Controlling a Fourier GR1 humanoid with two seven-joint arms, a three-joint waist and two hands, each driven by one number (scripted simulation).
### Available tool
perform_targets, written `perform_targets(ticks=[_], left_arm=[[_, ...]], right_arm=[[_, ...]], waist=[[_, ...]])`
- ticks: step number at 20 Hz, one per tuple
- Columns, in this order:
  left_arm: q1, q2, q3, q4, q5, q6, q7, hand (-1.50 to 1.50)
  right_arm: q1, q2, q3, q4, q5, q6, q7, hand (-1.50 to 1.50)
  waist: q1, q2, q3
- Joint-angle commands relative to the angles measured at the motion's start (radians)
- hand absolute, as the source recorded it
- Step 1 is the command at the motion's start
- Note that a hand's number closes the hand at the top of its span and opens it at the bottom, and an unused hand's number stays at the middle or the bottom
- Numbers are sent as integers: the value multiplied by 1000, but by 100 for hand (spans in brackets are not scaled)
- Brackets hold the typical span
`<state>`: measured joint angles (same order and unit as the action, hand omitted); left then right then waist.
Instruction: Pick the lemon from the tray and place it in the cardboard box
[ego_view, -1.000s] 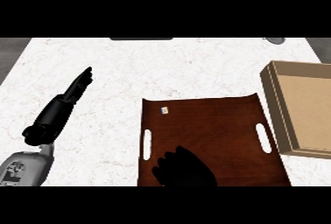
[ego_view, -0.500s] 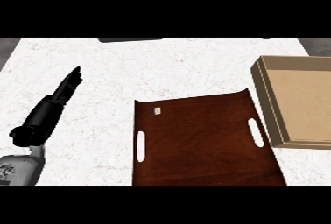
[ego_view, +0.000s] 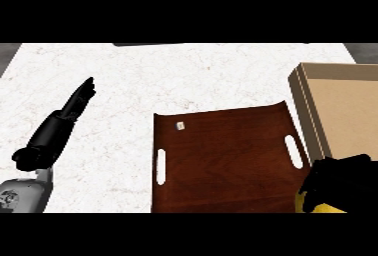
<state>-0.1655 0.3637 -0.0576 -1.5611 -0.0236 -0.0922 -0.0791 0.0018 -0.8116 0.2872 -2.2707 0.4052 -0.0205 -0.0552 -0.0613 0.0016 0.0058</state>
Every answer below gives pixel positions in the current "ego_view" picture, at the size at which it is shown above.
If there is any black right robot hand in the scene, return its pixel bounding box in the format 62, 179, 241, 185
299, 153, 378, 214

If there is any cardboard box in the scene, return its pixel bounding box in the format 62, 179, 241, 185
287, 62, 378, 167

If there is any yellow lemon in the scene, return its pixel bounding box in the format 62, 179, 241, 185
294, 191, 349, 214

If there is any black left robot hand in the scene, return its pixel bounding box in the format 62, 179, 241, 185
11, 76, 98, 173

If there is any dark brown wooden tray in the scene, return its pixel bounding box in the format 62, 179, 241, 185
151, 100, 313, 214

